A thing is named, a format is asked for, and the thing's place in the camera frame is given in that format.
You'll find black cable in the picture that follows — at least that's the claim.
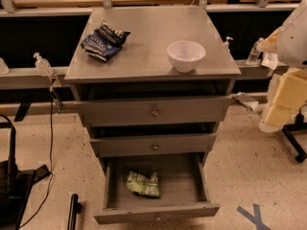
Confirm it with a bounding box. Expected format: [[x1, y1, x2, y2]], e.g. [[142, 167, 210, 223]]
[[18, 86, 56, 229]]

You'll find black tube bottom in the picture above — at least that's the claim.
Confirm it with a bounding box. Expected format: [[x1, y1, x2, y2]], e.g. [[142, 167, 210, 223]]
[[67, 194, 82, 230]]

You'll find green jalapeno chip bag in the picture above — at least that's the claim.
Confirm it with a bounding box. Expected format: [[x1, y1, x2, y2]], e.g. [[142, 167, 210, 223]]
[[127, 171, 160, 198]]

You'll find left hand sanitizer bottle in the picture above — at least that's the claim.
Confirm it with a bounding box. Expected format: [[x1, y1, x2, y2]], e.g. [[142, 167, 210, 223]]
[[34, 53, 54, 77]]

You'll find white paper packet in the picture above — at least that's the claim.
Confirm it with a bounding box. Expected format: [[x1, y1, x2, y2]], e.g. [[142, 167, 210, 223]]
[[261, 53, 278, 70]]

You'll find clear water bottle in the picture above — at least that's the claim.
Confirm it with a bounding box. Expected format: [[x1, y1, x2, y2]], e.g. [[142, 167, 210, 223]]
[[247, 37, 264, 65]]

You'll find black stand right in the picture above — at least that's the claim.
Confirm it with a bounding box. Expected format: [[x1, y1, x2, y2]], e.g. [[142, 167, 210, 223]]
[[281, 103, 307, 164]]

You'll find white bowl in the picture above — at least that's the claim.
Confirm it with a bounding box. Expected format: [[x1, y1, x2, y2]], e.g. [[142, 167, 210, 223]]
[[167, 40, 206, 73]]

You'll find small sanitizer pump bottle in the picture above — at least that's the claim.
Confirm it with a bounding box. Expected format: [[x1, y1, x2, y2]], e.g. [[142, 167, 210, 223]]
[[224, 36, 233, 52]]

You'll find grey middle drawer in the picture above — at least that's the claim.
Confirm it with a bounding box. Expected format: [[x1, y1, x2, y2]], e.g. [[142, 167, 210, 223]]
[[90, 133, 216, 157]]

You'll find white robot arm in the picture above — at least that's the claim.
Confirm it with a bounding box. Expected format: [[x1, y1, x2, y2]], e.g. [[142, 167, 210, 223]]
[[259, 0, 307, 132]]

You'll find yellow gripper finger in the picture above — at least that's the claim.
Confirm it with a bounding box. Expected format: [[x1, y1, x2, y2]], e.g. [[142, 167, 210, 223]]
[[259, 68, 307, 132], [258, 28, 282, 54]]

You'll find grey drawer cabinet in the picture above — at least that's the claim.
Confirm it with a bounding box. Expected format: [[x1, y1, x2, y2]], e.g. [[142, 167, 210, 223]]
[[64, 5, 242, 165]]

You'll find grey drawer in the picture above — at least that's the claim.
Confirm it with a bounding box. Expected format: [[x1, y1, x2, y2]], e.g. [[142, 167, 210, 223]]
[[90, 133, 216, 157], [95, 153, 220, 224], [77, 96, 232, 127]]

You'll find black stand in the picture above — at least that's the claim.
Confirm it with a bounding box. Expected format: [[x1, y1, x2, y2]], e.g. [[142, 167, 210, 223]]
[[0, 115, 51, 230], [281, 103, 307, 164]]

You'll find folded cloth on rail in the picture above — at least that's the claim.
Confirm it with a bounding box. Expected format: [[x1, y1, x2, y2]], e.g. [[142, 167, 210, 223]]
[[234, 92, 258, 111]]

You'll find black stand left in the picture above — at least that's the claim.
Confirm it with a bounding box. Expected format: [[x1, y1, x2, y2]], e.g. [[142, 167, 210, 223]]
[[0, 115, 51, 230]]

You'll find grey bottom drawer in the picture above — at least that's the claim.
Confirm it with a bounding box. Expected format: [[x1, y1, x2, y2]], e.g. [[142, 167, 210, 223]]
[[95, 153, 220, 224]]

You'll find blue black chip bag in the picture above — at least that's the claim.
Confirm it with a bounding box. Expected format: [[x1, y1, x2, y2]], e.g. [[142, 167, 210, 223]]
[[81, 21, 130, 62]]

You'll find grey top drawer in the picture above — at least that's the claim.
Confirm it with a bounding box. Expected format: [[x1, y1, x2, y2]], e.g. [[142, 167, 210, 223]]
[[77, 96, 232, 127]]

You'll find clear bottle far left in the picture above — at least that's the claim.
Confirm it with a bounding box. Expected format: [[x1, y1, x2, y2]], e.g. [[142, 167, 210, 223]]
[[0, 58, 10, 75]]

